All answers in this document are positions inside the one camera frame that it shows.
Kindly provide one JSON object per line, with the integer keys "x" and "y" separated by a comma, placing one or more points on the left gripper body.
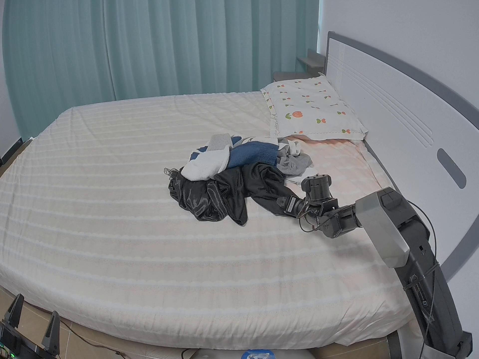
{"x": 11, "y": 344}

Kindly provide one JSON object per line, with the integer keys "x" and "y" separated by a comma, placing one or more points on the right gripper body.
{"x": 293, "y": 208}

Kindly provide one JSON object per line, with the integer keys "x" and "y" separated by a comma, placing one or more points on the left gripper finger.
{"x": 51, "y": 337}
{"x": 15, "y": 314}

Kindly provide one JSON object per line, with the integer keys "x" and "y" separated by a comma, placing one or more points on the black T-shirt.
{"x": 262, "y": 185}

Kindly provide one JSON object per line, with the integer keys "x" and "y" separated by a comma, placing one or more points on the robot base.
{"x": 224, "y": 354}

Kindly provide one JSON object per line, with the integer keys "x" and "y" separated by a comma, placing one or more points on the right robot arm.
{"x": 381, "y": 223}

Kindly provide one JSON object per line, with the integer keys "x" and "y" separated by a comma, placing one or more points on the pile of clothes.
{"x": 245, "y": 154}

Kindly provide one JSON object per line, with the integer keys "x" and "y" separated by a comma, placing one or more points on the bed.
{"x": 149, "y": 200}

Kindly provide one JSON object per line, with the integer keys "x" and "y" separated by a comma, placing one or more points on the white printed pillow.
{"x": 310, "y": 107}

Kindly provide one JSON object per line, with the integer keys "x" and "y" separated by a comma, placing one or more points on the grey bedside table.
{"x": 312, "y": 61}

